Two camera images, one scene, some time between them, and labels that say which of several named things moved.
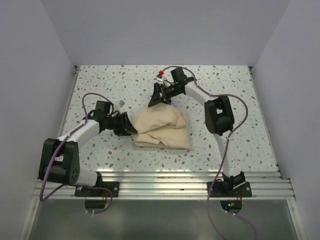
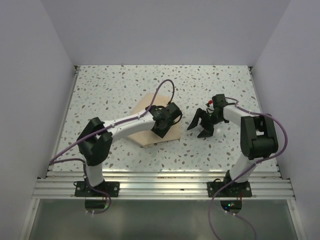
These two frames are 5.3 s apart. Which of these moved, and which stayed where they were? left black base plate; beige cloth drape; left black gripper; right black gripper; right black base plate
Moved: right black gripper; left black gripper; beige cloth drape
Stayed: left black base plate; right black base plate
